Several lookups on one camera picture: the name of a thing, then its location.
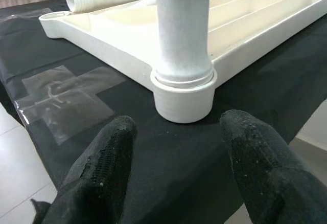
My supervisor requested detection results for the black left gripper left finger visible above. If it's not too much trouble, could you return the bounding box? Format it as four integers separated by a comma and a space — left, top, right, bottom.
30, 115, 138, 224

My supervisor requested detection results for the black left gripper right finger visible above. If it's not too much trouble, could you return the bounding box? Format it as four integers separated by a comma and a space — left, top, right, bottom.
219, 109, 327, 224

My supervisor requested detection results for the black tablecloth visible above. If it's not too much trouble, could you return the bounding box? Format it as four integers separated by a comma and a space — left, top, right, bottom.
0, 0, 327, 224

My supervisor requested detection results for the white plastic table top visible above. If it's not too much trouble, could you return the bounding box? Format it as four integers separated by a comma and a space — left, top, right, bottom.
38, 0, 327, 124

